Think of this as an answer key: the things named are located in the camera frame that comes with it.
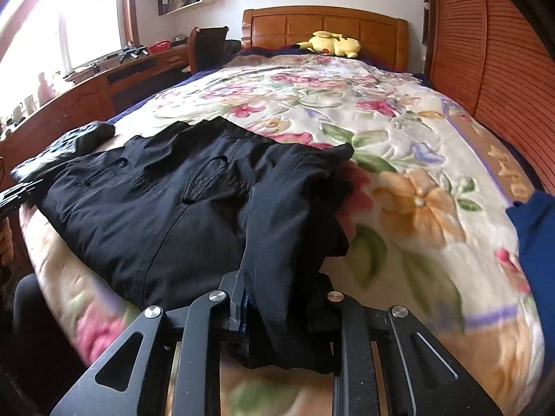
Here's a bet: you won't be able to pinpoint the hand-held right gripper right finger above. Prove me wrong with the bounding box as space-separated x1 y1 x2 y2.
323 292 504 416

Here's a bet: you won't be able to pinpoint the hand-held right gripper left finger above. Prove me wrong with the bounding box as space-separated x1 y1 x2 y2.
50 271 250 416

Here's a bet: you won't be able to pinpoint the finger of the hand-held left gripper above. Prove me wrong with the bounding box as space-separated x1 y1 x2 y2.
0 177 44 219

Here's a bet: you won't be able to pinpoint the black pants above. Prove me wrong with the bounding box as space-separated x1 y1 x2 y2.
11 116 356 375

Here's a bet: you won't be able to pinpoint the dark folded cloth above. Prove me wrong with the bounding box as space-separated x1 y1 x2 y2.
11 121 116 178

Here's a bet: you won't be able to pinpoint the long wooden cabinet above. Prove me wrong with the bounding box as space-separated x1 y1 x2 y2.
0 45 191 170

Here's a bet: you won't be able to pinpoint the brown jar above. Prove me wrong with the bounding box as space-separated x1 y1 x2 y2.
38 71 55 105

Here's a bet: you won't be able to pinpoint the floral blanket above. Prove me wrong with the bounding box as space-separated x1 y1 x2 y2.
17 54 547 416

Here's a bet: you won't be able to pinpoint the dark grey gadget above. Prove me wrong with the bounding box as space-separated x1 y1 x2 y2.
110 43 150 61

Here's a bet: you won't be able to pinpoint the blue bedsheet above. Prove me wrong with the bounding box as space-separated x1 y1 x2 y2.
106 45 434 124

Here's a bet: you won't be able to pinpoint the window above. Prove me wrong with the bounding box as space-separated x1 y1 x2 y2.
0 0 139 79

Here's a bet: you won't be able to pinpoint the blue cloth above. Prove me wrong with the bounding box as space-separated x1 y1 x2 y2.
505 190 555 313

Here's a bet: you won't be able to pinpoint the dark wooden chair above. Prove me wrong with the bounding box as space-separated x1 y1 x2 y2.
188 26 241 74

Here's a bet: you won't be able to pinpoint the yellow plush toy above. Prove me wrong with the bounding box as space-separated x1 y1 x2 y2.
296 30 362 59

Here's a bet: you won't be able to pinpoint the wooden bed headboard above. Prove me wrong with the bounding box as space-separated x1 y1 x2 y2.
241 5 410 73

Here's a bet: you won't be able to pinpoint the wooden louvred wardrobe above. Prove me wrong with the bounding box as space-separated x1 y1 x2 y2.
422 0 555 191

